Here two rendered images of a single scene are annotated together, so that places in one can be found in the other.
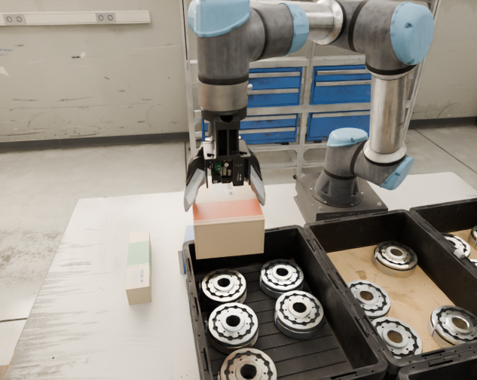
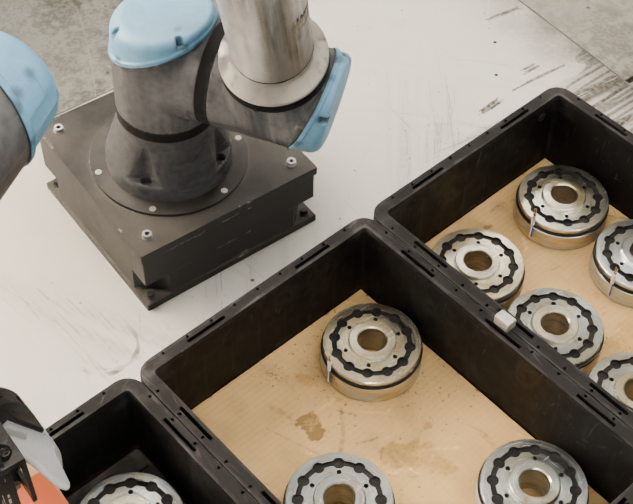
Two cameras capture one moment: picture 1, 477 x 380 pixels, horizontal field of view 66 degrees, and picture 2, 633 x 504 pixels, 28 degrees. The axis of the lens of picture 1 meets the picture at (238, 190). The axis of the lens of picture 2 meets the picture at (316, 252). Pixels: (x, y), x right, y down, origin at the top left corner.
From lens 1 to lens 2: 0.42 m
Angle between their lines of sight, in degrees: 29
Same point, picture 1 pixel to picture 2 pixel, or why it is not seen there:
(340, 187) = (180, 160)
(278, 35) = (0, 178)
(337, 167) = (160, 115)
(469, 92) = not seen: outside the picture
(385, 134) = (270, 48)
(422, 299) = (452, 439)
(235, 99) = not seen: outside the picture
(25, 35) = not seen: outside the picture
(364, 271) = (313, 412)
